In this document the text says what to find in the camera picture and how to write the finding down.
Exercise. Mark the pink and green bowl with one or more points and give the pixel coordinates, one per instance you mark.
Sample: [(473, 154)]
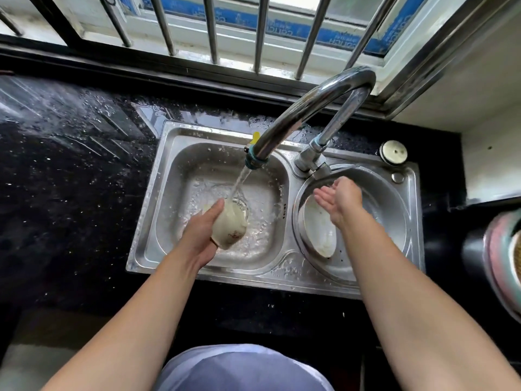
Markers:
[(504, 260)]

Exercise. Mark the person's right fingers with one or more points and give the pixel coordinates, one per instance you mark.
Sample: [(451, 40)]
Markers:
[(325, 201)]

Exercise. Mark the person's left thumb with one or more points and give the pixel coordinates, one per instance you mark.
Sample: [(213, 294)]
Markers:
[(212, 215)]

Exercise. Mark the small steel sink hole cover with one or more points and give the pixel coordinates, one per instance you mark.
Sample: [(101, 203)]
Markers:
[(397, 177)]

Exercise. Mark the chrome curved faucet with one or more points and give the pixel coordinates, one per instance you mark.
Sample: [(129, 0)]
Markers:
[(309, 113)]

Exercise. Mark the round steel colander basin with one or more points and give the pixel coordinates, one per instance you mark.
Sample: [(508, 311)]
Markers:
[(378, 207)]

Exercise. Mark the person's right hand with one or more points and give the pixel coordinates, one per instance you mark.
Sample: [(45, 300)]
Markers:
[(341, 198)]

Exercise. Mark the stainless steel double sink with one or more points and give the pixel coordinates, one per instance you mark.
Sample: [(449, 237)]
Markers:
[(195, 191)]

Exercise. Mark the cream ceramic bowl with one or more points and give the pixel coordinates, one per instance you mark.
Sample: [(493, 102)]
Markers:
[(230, 225)]

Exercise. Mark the metal window security bars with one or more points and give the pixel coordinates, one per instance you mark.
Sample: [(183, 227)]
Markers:
[(228, 28)]

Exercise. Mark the person's right forearm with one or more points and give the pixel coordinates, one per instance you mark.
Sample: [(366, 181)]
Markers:
[(415, 305)]

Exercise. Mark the person's left hand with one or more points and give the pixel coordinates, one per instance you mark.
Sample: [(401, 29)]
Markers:
[(198, 236)]

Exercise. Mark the white window frame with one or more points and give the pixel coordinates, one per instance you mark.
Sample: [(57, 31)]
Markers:
[(285, 32)]

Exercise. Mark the white oval plate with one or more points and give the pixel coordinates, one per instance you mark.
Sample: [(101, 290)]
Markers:
[(319, 232)]

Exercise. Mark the person's left forearm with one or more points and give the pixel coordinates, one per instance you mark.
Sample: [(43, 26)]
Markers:
[(134, 321)]

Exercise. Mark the person's light blue shirt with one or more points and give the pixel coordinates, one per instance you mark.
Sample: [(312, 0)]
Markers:
[(242, 368)]

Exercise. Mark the white round sink cap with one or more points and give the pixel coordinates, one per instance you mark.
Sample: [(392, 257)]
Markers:
[(393, 152)]

